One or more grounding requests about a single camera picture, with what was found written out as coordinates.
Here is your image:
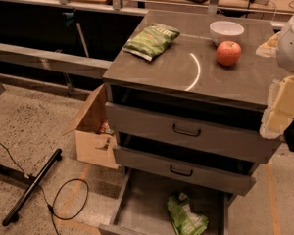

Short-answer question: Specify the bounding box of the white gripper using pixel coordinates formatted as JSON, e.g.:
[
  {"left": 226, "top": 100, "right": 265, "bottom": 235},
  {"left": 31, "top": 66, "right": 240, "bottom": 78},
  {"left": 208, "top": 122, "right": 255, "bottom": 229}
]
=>
[{"left": 256, "top": 15, "right": 294, "bottom": 139}]

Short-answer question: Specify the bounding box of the light green rice chip bag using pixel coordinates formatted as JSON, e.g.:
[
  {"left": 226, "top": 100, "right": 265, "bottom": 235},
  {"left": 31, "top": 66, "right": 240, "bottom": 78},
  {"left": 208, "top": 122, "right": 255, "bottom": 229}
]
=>
[{"left": 167, "top": 192, "right": 209, "bottom": 235}]

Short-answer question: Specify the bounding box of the top grey drawer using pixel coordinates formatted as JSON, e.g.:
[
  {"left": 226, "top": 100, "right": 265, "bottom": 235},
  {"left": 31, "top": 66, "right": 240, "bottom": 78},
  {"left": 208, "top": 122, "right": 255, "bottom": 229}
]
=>
[{"left": 105, "top": 102, "right": 281, "bottom": 164}]

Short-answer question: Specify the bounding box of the grey drawer cabinet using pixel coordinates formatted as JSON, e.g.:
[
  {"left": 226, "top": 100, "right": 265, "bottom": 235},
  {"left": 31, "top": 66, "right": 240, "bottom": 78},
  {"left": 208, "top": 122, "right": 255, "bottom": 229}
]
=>
[{"left": 102, "top": 9, "right": 294, "bottom": 174}]

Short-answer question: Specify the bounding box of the dark green chip bag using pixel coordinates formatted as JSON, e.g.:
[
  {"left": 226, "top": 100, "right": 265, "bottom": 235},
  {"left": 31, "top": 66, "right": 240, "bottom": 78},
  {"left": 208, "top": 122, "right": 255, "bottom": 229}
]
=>
[{"left": 122, "top": 23, "right": 180, "bottom": 61}]

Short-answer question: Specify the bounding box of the middle grey drawer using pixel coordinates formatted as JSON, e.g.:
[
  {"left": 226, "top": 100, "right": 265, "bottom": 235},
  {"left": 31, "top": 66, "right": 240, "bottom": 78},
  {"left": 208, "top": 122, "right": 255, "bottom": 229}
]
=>
[{"left": 114, "top": 146, "right": 256, "bottom": 196}]

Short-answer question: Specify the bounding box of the bottom grey open drawer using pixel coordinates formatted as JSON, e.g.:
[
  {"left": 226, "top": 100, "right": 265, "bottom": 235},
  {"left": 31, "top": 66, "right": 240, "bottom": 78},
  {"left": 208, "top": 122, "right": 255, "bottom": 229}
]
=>
[{"left": 99, "top": 169, "right": 229, "bottom": 235}]

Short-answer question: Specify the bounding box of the red apple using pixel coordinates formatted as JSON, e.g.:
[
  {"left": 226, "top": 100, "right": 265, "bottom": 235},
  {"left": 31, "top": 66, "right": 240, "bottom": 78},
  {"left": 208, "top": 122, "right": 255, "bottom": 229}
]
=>
[{"left": 216, "top": 41, "right": 242, "bottom": 67}]

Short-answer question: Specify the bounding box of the white bowl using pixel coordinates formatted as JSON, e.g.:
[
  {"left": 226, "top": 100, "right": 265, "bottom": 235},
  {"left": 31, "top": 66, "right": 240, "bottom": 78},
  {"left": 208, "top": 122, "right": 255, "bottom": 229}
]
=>
[{"left": 210, "top": 21, "right": 245, "bottom": 46}]

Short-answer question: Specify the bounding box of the red snack pack in box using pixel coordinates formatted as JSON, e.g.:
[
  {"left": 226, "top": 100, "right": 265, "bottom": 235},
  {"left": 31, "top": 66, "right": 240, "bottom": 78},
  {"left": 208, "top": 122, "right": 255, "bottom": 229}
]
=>
[{"left": 99, "top": 120, "right": 114, "bottom": 135}]

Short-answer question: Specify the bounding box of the cardboard box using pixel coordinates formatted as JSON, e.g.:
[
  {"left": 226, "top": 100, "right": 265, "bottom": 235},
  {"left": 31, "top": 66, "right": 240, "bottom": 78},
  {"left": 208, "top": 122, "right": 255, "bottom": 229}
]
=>
[{"left": 63, "top": 85, "right": 119, "bottom": 169}]

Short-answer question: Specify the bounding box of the black stand leg bar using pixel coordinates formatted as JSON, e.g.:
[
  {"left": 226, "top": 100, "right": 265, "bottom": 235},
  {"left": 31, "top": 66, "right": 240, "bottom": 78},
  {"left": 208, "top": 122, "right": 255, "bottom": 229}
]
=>
[{"left": 2, "top": 149, "right": 62, "bottom": 227}]

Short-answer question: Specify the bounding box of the black floor cable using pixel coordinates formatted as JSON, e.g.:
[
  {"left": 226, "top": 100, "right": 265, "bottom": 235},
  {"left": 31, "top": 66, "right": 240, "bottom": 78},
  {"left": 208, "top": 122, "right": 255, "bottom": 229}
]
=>
[{"left": 0, "top": 134, "right": 90, "bottom": 235}]

